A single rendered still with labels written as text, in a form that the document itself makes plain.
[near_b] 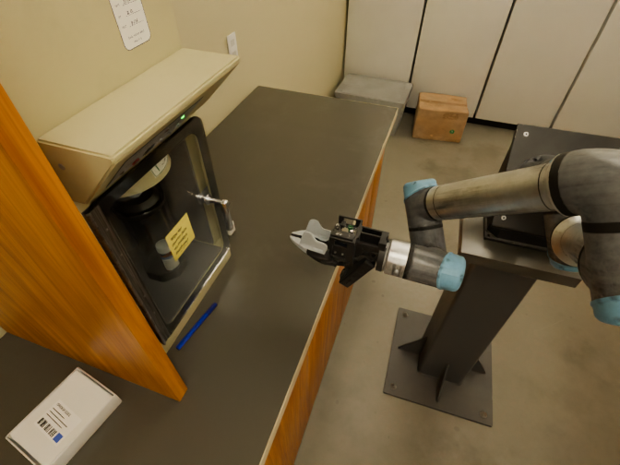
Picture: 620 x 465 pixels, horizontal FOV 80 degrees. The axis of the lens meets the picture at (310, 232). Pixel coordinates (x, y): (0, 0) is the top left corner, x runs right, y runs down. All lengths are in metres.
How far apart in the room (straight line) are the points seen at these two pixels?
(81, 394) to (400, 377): 1.39
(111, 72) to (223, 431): 0.67
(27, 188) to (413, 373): 1.75
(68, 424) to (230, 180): 0.84
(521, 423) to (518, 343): 0.40
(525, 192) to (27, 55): 0.69
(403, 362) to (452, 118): 2.11
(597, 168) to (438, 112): 2.78
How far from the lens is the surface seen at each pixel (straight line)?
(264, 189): 1.29
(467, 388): 2.00
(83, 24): 0.61
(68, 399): 0.96
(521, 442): 2.02
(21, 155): 0.45
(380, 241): 0.74
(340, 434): 1.82
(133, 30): 0.67
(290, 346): 0.91
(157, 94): 0.60
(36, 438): 0.95
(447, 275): 0.76
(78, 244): 0.51
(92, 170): 0.52
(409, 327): 2.06
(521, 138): 1.21
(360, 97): 3.31
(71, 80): 0.60
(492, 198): 0.71
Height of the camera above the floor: 1.75
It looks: 46 degrees down
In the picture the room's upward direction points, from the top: straight up
